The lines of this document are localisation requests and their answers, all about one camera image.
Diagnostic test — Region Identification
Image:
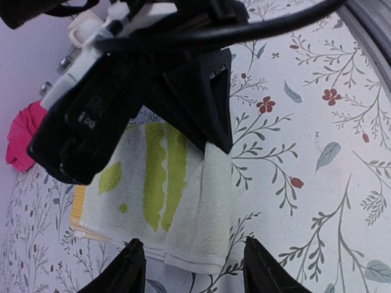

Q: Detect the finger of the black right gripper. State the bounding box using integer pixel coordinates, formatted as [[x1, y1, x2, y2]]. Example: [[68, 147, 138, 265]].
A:
[[148, 49, 233, 154]]

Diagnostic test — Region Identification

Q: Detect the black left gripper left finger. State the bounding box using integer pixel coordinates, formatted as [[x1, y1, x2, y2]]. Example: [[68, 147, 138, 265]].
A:
[[79, 239, 146, 293]]

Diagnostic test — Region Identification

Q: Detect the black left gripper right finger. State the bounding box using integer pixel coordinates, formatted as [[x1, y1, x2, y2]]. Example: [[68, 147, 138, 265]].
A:
[[243, 237, 310, 293]]

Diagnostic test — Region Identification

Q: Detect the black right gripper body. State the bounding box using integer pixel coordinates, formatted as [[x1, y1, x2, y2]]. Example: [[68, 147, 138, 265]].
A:
[[27, 53, 158, 185]]

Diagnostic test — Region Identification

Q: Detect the pink towel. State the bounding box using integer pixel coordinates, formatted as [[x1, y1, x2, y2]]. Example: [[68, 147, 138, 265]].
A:
[[5, 101, 48, 173]]

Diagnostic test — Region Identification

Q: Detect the green and cream patterned towel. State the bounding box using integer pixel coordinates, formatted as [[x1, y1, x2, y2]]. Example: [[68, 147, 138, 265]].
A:
[[71, 122, 232, 274]]

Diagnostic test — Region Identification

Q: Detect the cream ceramic mug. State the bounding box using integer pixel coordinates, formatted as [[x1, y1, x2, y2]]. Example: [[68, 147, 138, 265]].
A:
[[68, 14, 103, 49]]

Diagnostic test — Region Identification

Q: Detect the floral tablecloth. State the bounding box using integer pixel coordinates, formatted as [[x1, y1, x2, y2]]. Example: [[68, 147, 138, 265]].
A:
[[1, 13, 390, 292]]

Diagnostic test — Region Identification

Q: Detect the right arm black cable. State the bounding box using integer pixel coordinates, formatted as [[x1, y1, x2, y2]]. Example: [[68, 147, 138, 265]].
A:
[[91, 0, 349, 52]]

